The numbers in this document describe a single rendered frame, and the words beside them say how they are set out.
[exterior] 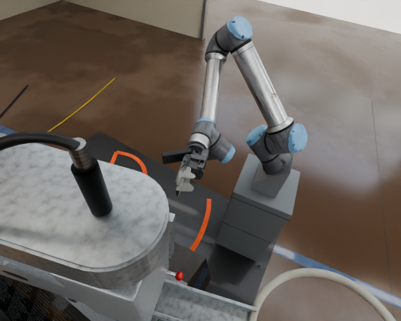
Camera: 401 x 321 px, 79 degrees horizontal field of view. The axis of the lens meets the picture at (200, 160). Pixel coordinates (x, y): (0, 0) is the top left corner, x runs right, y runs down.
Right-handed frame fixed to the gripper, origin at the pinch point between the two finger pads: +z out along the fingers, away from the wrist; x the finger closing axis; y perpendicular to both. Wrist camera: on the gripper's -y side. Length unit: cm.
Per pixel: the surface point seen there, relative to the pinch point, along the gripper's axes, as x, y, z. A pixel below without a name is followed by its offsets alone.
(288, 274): 27, 49, 8
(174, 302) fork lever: 35.0, 8.7, 26.6
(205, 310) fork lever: 34.7, 20.7, 26.1
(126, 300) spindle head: -11.1, 1.0, 37.6
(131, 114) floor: 147, -122, -194
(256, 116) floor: 147, 46, -253
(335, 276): 21, 64, 6
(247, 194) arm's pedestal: 62, 34, -51
